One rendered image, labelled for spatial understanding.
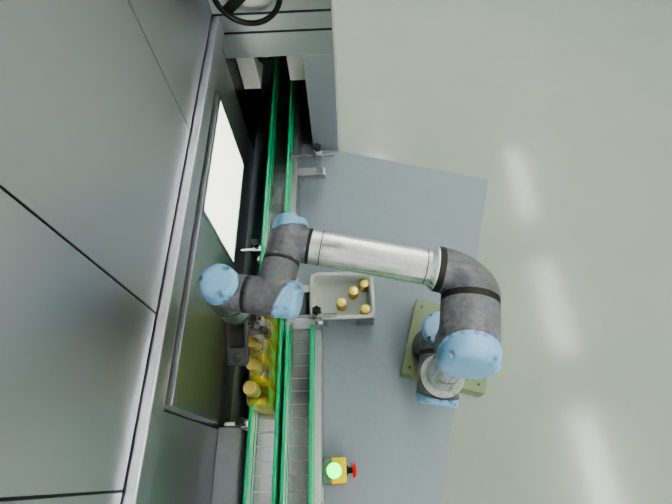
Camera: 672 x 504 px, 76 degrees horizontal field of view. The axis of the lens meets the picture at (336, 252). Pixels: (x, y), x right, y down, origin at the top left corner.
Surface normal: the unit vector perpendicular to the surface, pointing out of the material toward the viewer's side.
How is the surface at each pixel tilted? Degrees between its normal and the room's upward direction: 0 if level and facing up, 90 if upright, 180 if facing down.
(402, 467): 0
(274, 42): 90
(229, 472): 0
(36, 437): 90
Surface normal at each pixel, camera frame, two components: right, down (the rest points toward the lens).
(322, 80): 0.02, 0.88
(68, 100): 1.00, -0.04
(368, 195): -0.04, -0.46
